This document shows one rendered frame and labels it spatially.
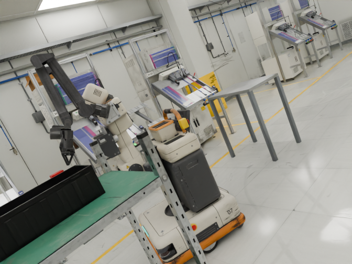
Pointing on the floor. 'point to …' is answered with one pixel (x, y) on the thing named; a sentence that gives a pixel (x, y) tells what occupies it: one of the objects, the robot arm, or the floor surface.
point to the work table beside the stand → (241, 87)
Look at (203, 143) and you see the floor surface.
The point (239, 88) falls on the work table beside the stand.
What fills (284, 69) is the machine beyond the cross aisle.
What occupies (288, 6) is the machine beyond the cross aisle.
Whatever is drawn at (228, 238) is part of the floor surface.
